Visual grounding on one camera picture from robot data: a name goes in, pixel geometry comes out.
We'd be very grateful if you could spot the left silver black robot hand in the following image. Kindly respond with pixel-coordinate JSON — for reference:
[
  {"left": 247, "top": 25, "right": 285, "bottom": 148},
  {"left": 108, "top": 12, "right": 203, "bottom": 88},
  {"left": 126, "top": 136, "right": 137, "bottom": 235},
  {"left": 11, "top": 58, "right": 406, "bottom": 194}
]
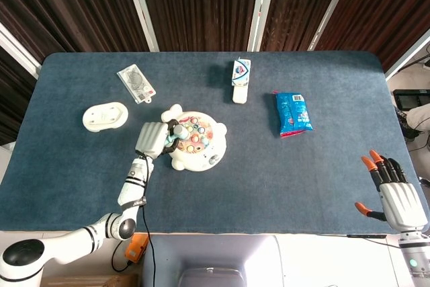
[{"left": 134, "top": 119, "right": 179, "bottom": 160}]

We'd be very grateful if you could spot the right silver orange-tipped robot hand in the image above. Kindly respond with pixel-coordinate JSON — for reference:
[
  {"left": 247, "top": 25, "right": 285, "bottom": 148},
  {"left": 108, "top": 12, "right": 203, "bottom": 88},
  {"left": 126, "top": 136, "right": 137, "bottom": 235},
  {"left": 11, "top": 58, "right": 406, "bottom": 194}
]
[{"left": 354, "top": 149, "right": 430, "bottom": 234}]

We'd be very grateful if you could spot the small teal toy rod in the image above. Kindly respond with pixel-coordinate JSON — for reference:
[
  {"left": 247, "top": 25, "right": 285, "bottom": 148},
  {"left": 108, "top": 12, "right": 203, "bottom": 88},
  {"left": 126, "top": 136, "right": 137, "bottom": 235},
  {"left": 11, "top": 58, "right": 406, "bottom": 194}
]
[{"left": 164, "top": 124, "right": 190, "bottom": 145}]

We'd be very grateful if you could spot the cream fishing game toy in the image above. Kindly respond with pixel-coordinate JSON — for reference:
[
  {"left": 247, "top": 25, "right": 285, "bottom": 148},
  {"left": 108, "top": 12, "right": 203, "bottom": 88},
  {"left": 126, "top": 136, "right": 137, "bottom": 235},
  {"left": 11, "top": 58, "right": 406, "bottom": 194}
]
[{"left": 161, "top": 104, "right": 228, "bottom": 173}]

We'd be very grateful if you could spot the cream oval plastic base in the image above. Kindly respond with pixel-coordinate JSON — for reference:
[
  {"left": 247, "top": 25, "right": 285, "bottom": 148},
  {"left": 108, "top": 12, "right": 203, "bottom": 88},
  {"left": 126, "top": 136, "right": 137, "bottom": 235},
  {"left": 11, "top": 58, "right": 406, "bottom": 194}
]
[{"left": 82, "top": 101, "right": 129, "bottom": 133}]

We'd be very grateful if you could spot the clear packaged metal strainer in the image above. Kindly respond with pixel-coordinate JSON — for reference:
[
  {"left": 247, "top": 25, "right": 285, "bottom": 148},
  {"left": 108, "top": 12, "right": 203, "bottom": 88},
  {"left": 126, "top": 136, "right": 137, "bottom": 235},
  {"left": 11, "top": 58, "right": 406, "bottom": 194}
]
[{"left": 116, "top": 63, "right": 156, "bottom": 105}]

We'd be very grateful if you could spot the person in white clothing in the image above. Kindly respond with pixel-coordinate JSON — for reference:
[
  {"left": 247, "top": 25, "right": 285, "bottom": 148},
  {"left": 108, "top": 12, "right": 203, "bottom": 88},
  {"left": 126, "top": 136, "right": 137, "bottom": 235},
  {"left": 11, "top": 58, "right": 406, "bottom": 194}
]
[{"left": 399, "top": 104, "right": 430, "bottom": 138}]

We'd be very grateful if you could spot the dark blue table mat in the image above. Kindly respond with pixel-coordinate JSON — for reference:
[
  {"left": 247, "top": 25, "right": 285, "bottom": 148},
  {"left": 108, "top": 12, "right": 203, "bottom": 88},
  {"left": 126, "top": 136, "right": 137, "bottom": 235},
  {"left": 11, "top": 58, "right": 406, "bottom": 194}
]
[{"left": 0, "top": 50, "right": 430, "bottom": 235}]

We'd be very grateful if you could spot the black equipment case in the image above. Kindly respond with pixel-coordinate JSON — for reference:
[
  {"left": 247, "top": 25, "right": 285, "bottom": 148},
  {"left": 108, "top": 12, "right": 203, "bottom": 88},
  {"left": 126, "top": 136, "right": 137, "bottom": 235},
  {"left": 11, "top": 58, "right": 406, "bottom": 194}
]
[{"left": 392, "top": 89, "right": 430, "bottom": 110}]

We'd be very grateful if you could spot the orange handheld device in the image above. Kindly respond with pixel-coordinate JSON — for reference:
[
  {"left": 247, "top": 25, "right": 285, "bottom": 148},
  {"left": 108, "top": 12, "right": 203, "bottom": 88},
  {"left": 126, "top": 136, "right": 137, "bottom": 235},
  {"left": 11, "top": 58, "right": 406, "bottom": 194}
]
[{"left": 125, "top": 233, "right": 151, "bottom": 264}]

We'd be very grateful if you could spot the grey robot torso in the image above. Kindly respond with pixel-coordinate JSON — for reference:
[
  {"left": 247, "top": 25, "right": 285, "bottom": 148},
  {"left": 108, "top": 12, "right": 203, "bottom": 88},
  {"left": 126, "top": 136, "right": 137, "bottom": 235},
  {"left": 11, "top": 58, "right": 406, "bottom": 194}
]
[{"left": 142, "top": 234, "right": 285, "bottom": 287}]

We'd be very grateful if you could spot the blue snack bag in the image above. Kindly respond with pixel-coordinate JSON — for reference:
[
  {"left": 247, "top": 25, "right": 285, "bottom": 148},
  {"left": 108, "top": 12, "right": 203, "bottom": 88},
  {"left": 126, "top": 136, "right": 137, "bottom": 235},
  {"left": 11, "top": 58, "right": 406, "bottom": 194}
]
[{"left": 272, "top": 91, "right": 314, "bottom": 138}]

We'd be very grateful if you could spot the brown cardboard box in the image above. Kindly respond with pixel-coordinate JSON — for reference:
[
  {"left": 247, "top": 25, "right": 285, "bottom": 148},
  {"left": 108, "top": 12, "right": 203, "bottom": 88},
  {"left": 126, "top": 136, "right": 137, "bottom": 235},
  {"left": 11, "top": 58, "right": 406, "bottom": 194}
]
[{"left": 42, "top": 274, "right": 139, "bottom": 287}]

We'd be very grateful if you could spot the black cable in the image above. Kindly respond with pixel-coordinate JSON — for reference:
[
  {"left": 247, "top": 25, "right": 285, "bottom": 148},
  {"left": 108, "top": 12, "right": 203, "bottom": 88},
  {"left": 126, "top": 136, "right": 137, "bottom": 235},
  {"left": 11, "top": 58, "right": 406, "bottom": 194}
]
[{"left": 111, "top": 234, "right": 134, "bottom": 273}]

